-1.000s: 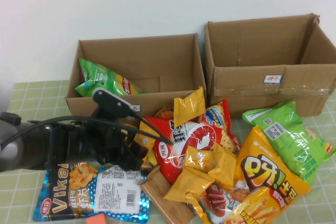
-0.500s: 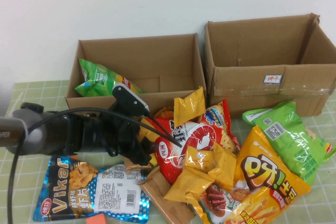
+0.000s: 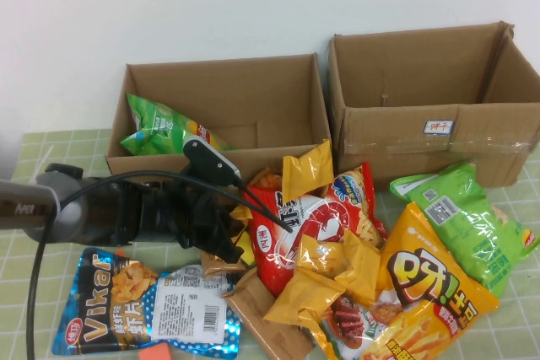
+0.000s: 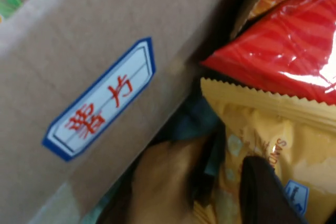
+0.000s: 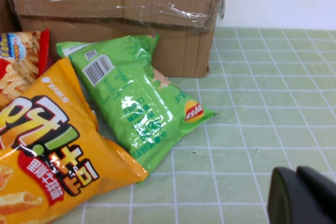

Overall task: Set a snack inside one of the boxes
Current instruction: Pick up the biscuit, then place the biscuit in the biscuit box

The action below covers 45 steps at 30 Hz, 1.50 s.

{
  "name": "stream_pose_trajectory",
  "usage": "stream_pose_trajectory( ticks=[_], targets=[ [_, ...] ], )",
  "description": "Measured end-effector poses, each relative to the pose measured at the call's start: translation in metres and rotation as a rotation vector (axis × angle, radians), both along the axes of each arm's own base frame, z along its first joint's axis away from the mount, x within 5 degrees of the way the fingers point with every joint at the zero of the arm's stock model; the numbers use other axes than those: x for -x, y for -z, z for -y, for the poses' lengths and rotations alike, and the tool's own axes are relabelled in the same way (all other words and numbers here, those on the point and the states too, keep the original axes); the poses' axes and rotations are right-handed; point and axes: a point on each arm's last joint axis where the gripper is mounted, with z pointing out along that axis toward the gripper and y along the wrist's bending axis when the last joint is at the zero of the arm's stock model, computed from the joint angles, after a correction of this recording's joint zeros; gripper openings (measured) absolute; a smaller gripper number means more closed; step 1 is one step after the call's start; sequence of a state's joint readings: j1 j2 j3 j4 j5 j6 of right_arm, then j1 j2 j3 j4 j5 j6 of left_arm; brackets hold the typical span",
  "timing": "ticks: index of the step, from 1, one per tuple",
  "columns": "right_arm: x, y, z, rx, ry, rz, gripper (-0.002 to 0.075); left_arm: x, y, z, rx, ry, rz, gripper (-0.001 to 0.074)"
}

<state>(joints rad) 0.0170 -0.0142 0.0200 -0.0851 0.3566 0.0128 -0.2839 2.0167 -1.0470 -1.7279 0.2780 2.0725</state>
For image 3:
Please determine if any brown nut bar packet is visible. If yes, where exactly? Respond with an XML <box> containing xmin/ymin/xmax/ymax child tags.
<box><xmin>200</xmin><ymin>252</ymin><xmax>246</xmax><ymax>280</ymax></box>

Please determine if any blue bag with white label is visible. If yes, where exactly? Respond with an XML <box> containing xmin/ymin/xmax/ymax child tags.
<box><xmin>145</xmin><ymin>262</ymin><xmax>242</xmax><ymax>355</ymax></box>

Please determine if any orange rectangular block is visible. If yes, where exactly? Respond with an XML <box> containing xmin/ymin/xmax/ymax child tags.
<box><xmin>137</xmin><ymin>342</ymin><xmax>173</xmax><ymax>360</ymax></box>

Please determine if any plain brown paper packet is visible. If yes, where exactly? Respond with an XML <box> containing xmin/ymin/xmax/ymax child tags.
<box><xmin>221</xmin><ymin>266</ymin><xmax>316</xmax><ymax>360</ymax></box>

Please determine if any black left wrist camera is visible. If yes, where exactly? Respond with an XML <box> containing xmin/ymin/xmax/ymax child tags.
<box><xmin>182</xmin><ymin>137</ymin><xmax>242</xmax><ymax>186</ymax></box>

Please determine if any large green chip bag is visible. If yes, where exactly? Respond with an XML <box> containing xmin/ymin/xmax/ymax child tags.
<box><xmin>388</xmin><ymin>160</ymin><xmax>540</xmax><ymax>300</ymax></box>

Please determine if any yellow biscuit packet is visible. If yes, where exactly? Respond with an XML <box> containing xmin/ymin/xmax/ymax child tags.
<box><xmin>263</xmin><ymin>266</ymin><xmax>347</xmax><ymax>328</ymax></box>
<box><xmin>281</xmin><ymin>139</ymin><xmax>335</xmax><ymax>201</ymax></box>
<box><xmin>334</xmin><ymin>228</ymin><xmax>382</xmax><ymax>306</ymax></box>
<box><xmin>229</xmin><ymin>203</ymin><xmax>255</xmax><ymax>256</ymax></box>
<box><xmin>294</xmin><ymin>233</ymin><xmax>354</xmax><ymax>281</ymax></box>

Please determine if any green checked tablecloth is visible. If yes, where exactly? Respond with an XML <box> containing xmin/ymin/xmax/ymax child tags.
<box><xmin>0</xmin><ymin>128</ymin><xmax>540</xmax><ymax>360</ymax></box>

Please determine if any wide open cardboard box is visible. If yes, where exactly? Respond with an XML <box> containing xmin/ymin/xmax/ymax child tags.
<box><xmin>105</xmin><ymin>52</ymin><xmax>333</xmax><ymax>192</ymax></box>

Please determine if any orange white meat snack bag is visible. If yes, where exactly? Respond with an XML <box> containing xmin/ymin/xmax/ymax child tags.
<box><xmin>294</xmin><ymin>292</ymin><xmax>406</xmax><ymax>360</ymax></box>

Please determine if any orange crisps bag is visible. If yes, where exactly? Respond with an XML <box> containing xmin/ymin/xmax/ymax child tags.
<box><xmin>252</xmin><ymin>168</ymin><xmax>284</xmax><ymax>191</ymax></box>

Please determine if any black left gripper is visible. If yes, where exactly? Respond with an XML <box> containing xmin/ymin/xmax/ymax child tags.
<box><xmin>137</xmin><ymin>182</ymin><xmax>246</xmax><ymax>265</ymax></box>

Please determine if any white sticker with red writing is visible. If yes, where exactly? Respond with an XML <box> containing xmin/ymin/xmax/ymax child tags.
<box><xmin>424</xmin><ymin>119</ymin><xmax>455</xmax><ymax>135</ymax></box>

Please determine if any taped open cardboard box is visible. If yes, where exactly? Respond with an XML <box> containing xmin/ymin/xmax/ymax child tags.
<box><xmin>327</xmin><ymin>20</ymin><xmax>540</xmax><ymax>189</ymax></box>

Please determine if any blue Vikar shrimp chip bag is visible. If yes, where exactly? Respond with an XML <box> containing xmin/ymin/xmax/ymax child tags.
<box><xmin>52</xmin><ymin>246</ymin><xmax>164</xmax><ymax>357</ymax></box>

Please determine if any red shrimp cracker bag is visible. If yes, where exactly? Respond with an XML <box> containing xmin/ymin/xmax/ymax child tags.
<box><xmin>244</xmin><ymin>161</ymin><xmax>388</xmax><ymax>298</ymax></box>

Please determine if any small green chip bag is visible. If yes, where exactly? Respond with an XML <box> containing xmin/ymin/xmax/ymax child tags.
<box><xmin>120</xmin><ymin>93</ymin><xmax>237</xmax><ymax>158</ymax></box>

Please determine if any large orange fries snack bag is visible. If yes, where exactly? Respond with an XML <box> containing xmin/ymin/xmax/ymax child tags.
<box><xmin>360</xmin><ymin>201</ymin><xmax>501</xmax><ymax>360</ymax></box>

